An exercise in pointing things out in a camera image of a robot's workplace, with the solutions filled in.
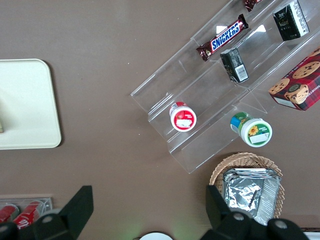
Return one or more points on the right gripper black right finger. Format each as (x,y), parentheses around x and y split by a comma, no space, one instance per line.
(217,212)

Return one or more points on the clear acrylic can holder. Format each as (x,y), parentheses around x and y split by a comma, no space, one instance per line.
(47,202)

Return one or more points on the light tan wicker basket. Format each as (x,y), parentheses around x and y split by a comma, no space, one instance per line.
(250,160)

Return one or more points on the black drink carton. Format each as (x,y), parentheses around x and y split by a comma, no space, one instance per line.
(290,22)
(233,65)

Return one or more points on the red cookie box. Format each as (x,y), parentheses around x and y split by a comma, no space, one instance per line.
(300,85)

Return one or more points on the red soda can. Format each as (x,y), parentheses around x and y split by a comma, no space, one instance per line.
(26,215)
(6,212)

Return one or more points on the red lid white jar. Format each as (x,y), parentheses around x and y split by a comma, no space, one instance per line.
(183,118)

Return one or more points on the dark red candy wrapper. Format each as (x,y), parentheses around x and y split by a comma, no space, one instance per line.
(251,3)

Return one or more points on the Snickers chocolate bar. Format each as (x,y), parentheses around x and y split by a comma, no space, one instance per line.
(225,37)

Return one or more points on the white rectangular plastic tray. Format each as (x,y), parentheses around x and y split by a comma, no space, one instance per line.
(30,105)

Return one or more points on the white round object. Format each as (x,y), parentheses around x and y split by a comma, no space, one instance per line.
(156,237)

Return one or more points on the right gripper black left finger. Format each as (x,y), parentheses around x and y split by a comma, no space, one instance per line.
(75,210)

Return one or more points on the clear acrylic stepped shelf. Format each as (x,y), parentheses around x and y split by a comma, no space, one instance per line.
(200,82)

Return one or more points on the foil snack packets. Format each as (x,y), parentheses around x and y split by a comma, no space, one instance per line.
(245,192)

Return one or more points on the green lid white jar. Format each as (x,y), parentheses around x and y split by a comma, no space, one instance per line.
(255,131)

